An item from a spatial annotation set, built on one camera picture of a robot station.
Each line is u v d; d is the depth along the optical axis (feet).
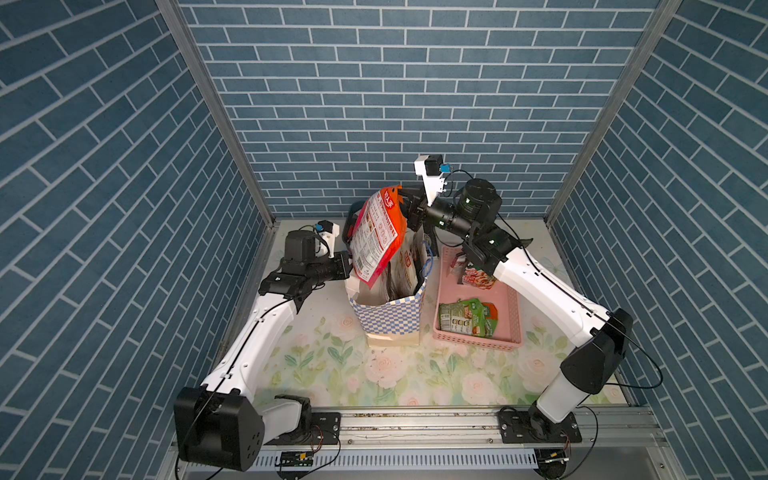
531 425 2.17
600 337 1.40
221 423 1.24
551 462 2.32
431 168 1.75
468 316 2.98
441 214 1.89
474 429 2.47
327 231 2.29
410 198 1.91
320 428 2.38
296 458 2.36
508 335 2.94
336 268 2.26
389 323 2.52
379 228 2.07
